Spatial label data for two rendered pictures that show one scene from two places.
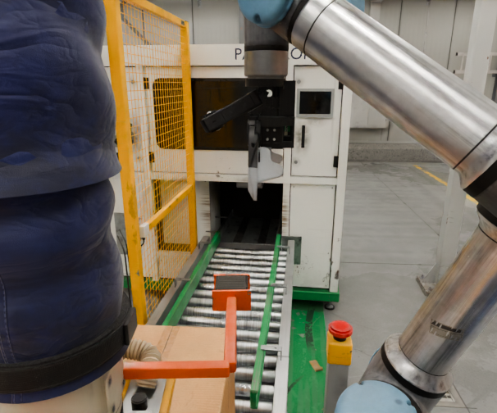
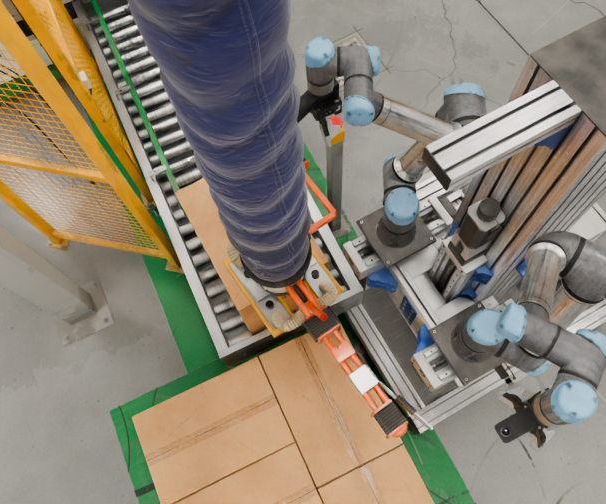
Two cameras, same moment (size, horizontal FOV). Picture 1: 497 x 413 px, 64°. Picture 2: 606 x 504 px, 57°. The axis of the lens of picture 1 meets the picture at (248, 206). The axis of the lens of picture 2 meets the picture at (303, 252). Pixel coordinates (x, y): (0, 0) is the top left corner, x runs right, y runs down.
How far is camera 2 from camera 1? 137 cm
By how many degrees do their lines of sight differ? 53
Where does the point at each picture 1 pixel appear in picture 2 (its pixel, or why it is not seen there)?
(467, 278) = not seen: hidden behind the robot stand
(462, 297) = not seen: hidden behind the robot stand
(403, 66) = (420, 130)
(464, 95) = (441, 133)
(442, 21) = not seen: outside the picture
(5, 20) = (300, 206)
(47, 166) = (306, 225)
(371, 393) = (398, 196)
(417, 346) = (411, 168)
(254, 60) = (320, 90)
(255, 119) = (321, 110)
